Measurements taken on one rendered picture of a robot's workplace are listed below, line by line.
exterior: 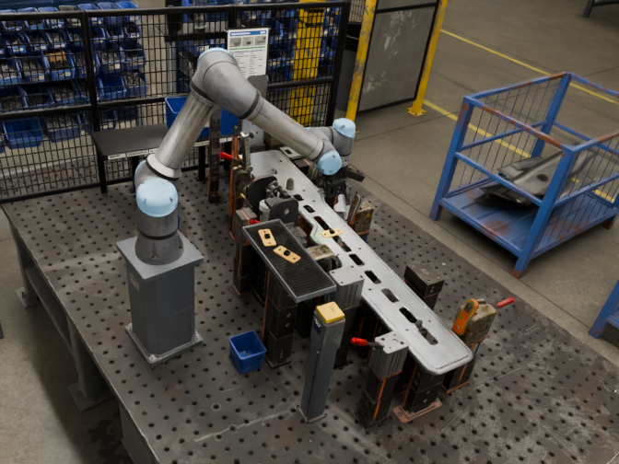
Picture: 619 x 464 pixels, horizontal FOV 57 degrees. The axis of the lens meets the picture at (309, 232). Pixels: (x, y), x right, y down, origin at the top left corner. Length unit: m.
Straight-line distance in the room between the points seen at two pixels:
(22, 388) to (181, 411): 1.22
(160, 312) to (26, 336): 1.42
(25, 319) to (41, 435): 0.73
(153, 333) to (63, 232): 0.86
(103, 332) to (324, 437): 0.87
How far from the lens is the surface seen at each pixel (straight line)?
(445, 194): 4.18
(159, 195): 1.75
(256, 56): 2.88
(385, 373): 1.77
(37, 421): 2.91
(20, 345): 3.22
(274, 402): 1.98
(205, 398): 1.99
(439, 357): 1.82
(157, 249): 1.81
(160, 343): 2.04
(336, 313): 1.62
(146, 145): 2.63
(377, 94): 5.37
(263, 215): 2.13
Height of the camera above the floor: 2.28
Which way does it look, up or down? 36 degrees down
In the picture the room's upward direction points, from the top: 8 degrees clockwise
